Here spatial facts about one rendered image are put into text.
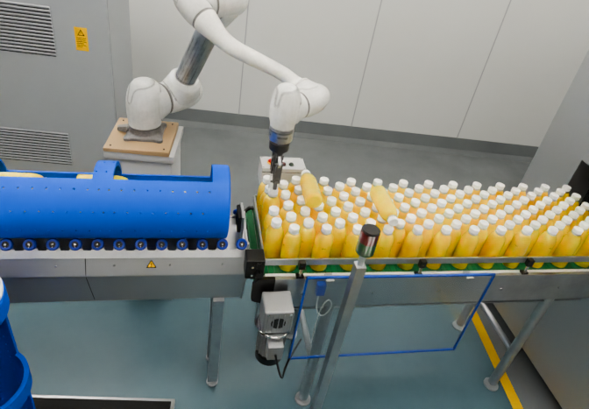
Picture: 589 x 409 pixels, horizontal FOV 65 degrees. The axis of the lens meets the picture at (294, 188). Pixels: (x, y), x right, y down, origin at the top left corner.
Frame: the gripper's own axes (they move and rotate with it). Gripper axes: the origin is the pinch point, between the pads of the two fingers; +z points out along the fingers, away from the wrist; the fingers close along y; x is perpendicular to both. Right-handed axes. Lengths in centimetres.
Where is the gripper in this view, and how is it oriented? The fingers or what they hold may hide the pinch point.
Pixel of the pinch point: (273, 185)
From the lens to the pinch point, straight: 180.1
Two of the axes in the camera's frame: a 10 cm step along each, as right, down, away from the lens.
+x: 9.8, 0.3, 2.1
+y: 1.6, 5.8, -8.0
